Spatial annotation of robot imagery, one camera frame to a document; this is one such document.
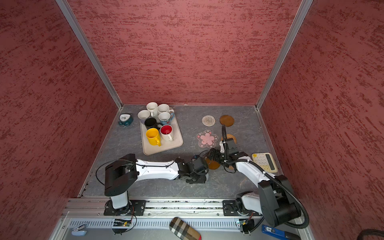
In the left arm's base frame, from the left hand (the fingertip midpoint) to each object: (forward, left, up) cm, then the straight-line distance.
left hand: (202, 183), depth 81 cm
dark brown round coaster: (+48, -20, -2) cm, 52 cm away
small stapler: (-22, +57, 0) cm, 61 cm away
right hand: (+13, -5, +2) cm, 14 cm away
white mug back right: (+52, +29, +6) cm, 60 cm away
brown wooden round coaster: (+9, -6, +5) cm, 12 cm away
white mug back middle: (+53, +37, +6) cm, 65 cm away
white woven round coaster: (+45, -5, 0) cm, 46 cm away
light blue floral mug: (+43, +27, +6) cm, 51 cm away
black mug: (+37, +35, +7) cm, 52 cm away
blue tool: (-22, -34, +3) cm, 40 cm away
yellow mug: (+28, +32, +3) cm, 43 cm away
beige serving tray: (+24, +24, -1) cm, 34 cm away
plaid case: (-21, +9, +3) cm, 23 cm away
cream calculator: (+14, -39, 0) cm, 42 cm away
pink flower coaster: (+30, -4, -1) cm, 30 cm away
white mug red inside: (+33, +25, +3) cm, 42 cm away
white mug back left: (+45, +43, +5) cm, 63 cm away
